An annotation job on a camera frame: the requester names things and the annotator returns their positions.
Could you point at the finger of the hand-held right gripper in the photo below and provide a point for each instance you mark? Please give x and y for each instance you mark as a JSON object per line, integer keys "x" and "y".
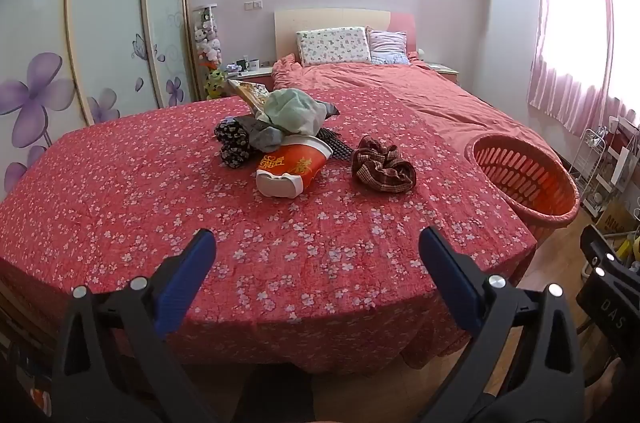
{"x": 597, "y": 248}

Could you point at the floral pillow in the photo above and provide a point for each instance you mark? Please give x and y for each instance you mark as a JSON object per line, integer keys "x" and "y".
{"x": 332, "y": 45}

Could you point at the beige book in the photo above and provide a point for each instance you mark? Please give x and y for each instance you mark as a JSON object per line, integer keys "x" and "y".
{"x": 250, "y": 93}

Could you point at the beige and pink headboard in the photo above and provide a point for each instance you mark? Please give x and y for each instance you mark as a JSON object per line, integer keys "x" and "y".
{"x": 325, "y": 19}

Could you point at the grey green knitted cloth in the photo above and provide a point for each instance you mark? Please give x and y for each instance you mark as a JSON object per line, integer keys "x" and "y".
{"x": 267, "y": 138}

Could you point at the pale green cloth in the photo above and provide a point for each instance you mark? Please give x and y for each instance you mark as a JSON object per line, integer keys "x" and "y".
{"x": 295, "y": 110}

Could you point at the red floral printed blanket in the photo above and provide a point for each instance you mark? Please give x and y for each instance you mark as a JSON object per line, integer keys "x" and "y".
{"x": 150, "y": 203}

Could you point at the green frog plush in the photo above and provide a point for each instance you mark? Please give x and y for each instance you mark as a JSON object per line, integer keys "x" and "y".
{"x": 215, "y": 84}

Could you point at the white paper bag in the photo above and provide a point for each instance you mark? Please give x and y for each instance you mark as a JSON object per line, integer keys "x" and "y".
{"x": 627, "y": 168}

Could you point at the black floral cloth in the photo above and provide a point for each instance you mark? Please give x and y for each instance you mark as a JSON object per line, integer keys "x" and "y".
{"x": 232, "y": 148}

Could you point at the striped pink pillow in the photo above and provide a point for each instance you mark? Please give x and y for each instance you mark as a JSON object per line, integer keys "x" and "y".
{"x": 387, "y": 43}

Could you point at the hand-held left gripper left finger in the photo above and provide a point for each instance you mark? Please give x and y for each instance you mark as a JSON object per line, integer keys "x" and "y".
{"x": 187, "y": 273}

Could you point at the floral sliding door wardrobe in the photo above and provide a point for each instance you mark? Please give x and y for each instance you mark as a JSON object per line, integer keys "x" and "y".
{"x": 110, "y": 28}

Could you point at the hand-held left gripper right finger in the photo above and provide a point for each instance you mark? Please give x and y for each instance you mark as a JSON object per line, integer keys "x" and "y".
{"x": 450, "y": 278}

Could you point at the pink curtain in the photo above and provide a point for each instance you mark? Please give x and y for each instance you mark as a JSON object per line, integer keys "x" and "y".
{"x": 625, "y": 53}
{"x": 550, "y": 53}

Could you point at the brown plaid cloth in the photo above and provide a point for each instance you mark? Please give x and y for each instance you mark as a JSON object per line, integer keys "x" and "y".
{"x": 382, "y": 168}

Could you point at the orange plastic laundry basket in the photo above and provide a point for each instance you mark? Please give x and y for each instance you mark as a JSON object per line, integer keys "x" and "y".
{"x": 545, "y": 203}

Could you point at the white wall socket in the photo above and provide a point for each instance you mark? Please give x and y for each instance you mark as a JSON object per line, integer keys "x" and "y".
{"x": 253, "y": 5}

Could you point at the black mesh cloth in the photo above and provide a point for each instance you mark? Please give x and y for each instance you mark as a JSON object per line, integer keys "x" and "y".
{"x": 340, "y": 148}

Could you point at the brown paper bag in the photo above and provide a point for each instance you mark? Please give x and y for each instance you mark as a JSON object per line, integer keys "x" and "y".
{"x": 615, "y": 218}

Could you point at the pink nightstand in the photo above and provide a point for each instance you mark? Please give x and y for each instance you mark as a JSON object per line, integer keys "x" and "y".
{"x": 445, "y": 70}
{"x": 255, "y": 75}

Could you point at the column of plush toys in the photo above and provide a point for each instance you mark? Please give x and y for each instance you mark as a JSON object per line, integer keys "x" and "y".
{"x": 207, "y": 38}

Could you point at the red instant noodle cup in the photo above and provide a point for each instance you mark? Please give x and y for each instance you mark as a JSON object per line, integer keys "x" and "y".
{"x": 295, "y": 163}

